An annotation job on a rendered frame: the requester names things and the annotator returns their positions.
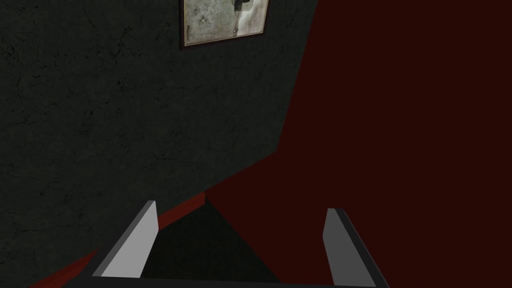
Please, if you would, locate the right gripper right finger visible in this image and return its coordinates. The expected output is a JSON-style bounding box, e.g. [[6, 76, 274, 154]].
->
[[322, 207, 391, 288]]

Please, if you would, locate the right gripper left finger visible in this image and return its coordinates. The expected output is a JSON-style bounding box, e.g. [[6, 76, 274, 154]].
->
[[91, 200, 160, 279]]

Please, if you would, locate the framed pale wall picture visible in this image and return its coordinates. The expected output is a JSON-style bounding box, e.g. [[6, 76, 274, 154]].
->
[[178, 0, 270, 51]]

